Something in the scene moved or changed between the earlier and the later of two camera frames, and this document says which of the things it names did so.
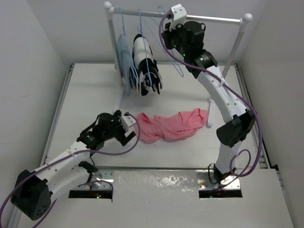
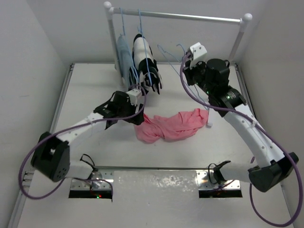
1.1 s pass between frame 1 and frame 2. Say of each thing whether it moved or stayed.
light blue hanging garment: stayed
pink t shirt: stayed
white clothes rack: stayed
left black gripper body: moved
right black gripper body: moved
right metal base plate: stayed
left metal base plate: stayed
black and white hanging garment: stayed
